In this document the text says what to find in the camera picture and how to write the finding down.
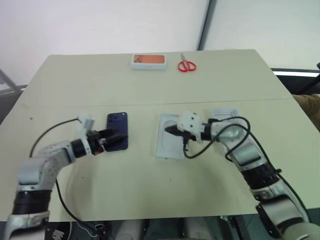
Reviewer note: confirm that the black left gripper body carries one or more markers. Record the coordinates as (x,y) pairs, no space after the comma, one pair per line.
(95,142)

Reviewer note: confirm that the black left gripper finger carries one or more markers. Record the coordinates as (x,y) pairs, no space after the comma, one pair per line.
(117,140)
(108,132)

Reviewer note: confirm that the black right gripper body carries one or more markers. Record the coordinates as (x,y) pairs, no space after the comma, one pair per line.
(187,135)

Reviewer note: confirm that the dark blue smartphone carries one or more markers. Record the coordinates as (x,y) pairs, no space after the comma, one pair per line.
(117,122)

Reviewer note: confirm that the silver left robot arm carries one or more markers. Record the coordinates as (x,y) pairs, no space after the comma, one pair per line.
(40,165)

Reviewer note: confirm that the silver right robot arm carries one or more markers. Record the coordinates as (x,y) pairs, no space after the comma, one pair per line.
(260,165)

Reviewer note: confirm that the white phone box base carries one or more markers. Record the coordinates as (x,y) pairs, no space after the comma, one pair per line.
(170,147)

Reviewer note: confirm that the white box with orange print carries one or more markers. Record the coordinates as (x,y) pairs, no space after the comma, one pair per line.
(149,61)

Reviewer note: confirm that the metal table clamp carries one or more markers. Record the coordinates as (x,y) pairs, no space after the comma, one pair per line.
(228,219)

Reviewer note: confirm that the dark vertical pole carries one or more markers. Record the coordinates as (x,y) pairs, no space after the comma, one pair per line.
(205,25)

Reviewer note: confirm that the black stand with white bar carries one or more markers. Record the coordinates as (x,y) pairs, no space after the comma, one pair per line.
(295,72)

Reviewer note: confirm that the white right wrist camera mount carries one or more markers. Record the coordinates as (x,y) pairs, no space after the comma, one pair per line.
(190,122)

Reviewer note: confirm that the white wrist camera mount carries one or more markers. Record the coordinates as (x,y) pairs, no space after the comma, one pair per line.
(86,121)
(190,122)

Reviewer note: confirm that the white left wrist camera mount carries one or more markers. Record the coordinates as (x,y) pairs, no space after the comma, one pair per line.
(86,121)

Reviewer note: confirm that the grey metal frame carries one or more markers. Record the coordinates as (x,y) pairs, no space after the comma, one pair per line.
(10,85)

